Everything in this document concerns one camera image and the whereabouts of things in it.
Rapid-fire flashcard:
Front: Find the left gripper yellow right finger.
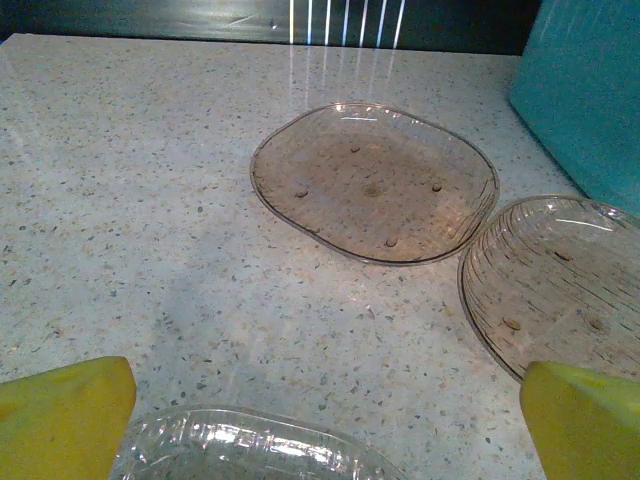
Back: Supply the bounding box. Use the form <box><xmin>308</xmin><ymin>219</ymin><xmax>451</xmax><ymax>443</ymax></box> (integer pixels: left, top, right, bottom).
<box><xmin>519</xmin><ymin>360</ymin><xmax>640</xmax><ymax>480</ymax></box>

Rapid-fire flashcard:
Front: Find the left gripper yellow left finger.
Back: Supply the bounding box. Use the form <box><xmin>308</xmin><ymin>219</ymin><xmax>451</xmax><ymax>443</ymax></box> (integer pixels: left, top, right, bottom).
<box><xmin>0</xmin><ymin>355</ymin><xmax>138</xmax><ymax>480</ymax></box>

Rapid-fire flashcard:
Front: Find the transparent squarish plate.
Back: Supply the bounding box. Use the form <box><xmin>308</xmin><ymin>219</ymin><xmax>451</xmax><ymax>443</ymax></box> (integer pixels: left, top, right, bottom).
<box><xmin>457</xmin><ymin>194</ymin><xmax>640</xmax><ymax>384</ymax></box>
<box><xmin>249</xmin><ymin>101</ymin><xmax>501</xmax><ymax>266</ymax></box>
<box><xmin>108</xmin><ymin>404</ymin><xmax>409</xmax><ymax>480</ymax></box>

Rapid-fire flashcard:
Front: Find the teal plastic bin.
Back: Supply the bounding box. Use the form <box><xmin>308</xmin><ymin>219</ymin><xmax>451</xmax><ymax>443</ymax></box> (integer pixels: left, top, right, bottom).
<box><xmin>508</xmin><ymin>0</ymin><xmax>640</xmax><ymax>219</ymax></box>

